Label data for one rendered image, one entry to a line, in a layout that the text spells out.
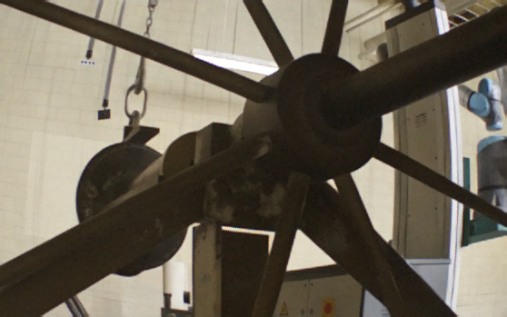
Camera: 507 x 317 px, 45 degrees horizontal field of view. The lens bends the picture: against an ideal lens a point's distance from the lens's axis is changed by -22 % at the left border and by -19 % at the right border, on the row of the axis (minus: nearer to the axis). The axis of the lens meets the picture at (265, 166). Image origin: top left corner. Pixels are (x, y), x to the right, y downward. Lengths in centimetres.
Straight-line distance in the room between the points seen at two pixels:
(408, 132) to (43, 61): 784
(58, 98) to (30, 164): 108
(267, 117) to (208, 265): 25
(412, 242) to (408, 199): 16
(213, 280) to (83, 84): 888
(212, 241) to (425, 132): 144
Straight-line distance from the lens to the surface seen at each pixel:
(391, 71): 73
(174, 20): 1054
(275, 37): 90
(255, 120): 87
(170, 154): 120
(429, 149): 231
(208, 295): 99
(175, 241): 161
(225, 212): 99
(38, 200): 930
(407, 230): 236
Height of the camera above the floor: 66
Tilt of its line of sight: 13 degrees up
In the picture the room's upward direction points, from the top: 2 degrees clockwise
